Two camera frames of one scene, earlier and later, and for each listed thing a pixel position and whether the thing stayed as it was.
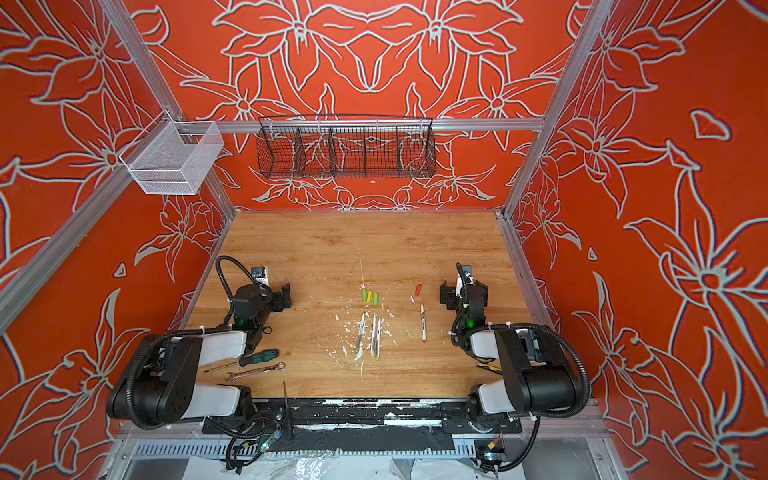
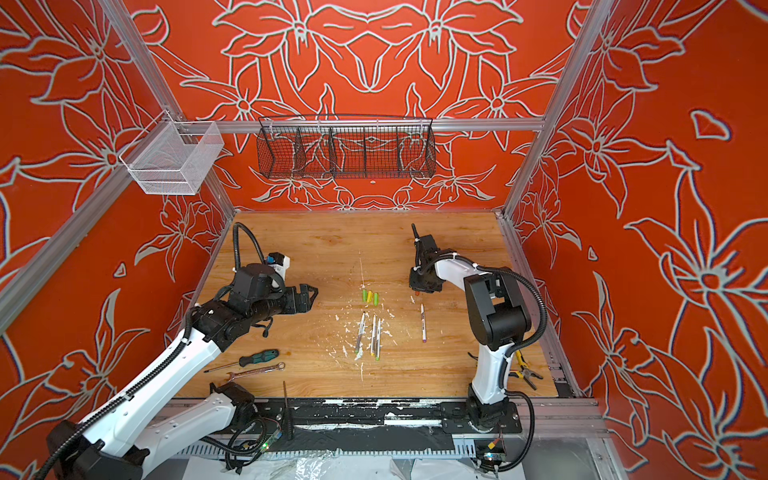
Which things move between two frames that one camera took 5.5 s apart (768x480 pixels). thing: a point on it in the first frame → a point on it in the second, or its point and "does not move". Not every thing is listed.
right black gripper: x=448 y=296 → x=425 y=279
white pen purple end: x=424 y=328 does not move
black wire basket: x=343 y=146 does not move
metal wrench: x=279 y=367 does not move
